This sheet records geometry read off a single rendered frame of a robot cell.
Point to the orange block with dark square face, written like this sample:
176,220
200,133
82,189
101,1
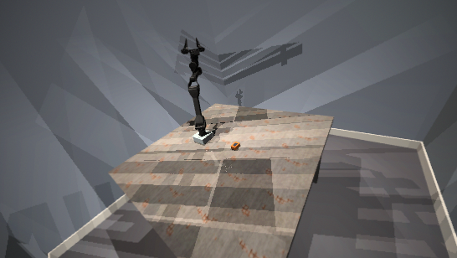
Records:
235,145

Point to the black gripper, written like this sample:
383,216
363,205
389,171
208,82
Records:
186,51

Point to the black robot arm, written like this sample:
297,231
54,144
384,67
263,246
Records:
200,123

